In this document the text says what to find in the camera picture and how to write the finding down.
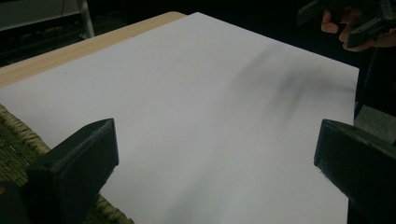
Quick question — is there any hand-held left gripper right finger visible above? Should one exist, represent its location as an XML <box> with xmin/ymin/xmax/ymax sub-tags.
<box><xmin>313</xmin><ymin>119</ymin><xmax>396</xmax><ymax>224</ymax></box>

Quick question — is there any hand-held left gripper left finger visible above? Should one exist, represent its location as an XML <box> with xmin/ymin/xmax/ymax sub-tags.
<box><xmin>26</xmin><ymin>118</ymin><xmax>120</xmax><ymax>224</ymax></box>

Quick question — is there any green woven basket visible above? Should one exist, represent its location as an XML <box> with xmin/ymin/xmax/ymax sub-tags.
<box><xmin>0</xmin><ymin>104</ymin><xmax>135</xmax><ymax>224</ymax></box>

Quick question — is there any white metal stand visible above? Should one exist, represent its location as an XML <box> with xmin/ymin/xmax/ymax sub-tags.
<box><xmin>0</xmin><ymin>0</ymin><xmax>96</xmax><ymax>40</ymax></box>

